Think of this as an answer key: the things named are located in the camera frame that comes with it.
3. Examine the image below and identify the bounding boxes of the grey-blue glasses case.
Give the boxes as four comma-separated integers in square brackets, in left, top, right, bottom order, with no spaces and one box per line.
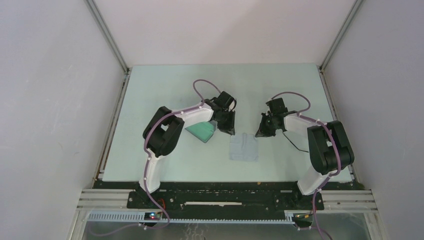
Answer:
[185,121,217,143]

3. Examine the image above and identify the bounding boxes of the light blue cleaning cloth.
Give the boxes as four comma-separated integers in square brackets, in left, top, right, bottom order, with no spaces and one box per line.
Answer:
[229,133,259,162]

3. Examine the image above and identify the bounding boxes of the black thin-frame sunglasses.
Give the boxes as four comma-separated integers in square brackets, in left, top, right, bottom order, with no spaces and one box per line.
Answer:
[282,131,309,153]

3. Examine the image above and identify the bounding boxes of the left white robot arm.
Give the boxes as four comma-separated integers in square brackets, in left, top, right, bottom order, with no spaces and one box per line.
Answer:
[138,91,237,208]

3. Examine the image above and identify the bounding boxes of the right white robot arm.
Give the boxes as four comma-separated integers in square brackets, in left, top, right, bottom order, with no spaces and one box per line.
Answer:
[255,97,355,209]

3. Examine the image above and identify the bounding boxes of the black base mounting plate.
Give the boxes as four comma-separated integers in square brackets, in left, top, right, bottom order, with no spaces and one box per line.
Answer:
[126,182,324,220]

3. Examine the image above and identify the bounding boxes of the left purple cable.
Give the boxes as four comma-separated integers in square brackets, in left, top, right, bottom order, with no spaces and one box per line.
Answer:
[86,79,223,238]

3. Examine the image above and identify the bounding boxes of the grey slotted cable duct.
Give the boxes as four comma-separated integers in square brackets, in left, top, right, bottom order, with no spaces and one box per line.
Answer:
[86,210,313,225]

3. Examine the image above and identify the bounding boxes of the right aluminium frame post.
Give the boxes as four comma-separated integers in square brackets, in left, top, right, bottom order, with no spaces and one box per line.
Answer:
[319,0,366,72]

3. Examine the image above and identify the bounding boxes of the aluminium frame post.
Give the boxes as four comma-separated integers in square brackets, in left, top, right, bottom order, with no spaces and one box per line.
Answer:
[319,0,366,72]
[84,0,130,74]

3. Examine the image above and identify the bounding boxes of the left aluminium frame post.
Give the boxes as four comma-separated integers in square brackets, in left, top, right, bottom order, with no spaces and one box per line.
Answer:
[84,0,130,74]

